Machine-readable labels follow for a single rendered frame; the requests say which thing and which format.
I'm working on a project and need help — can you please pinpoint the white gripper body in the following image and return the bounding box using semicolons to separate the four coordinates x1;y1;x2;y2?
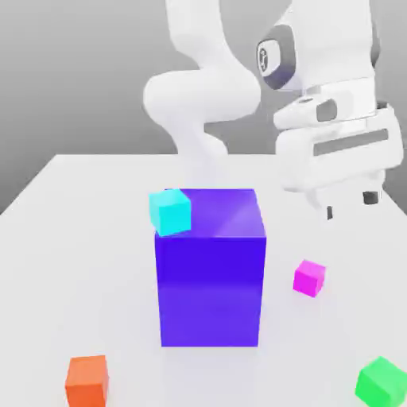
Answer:
274;105;405;195

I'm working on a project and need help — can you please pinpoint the small magenta cube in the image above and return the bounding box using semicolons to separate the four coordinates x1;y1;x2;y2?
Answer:
292;259;328;299

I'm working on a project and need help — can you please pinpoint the small cyan cube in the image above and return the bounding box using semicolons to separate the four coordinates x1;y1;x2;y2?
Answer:
148;188;192;238

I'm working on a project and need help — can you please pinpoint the small green cube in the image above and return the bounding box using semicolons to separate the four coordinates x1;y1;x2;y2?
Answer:
355;355;407;407

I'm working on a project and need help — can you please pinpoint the small orange cube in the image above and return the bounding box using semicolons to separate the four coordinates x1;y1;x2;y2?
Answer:
64;355;110;407

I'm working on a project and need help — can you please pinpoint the large purple box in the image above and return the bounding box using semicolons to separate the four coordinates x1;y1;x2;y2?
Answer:
154;188;267;348

